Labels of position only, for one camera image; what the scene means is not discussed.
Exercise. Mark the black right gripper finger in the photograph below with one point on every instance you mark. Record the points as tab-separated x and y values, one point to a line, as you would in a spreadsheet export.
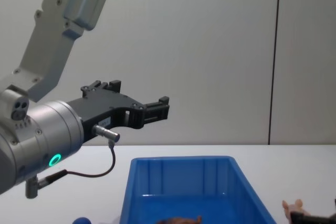
312	219

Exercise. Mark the blue plastic bin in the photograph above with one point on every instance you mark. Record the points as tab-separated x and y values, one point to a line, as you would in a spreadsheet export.
183	203

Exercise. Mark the brown toy animal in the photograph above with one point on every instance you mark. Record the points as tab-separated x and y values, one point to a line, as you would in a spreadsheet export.
181	220

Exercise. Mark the pink toy animal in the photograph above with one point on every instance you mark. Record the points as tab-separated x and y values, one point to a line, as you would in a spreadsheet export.
292	207

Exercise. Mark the blue round toy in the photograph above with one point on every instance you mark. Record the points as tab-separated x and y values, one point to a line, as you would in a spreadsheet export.
82	221

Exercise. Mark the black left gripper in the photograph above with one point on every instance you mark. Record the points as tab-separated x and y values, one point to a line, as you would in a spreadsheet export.
105	106

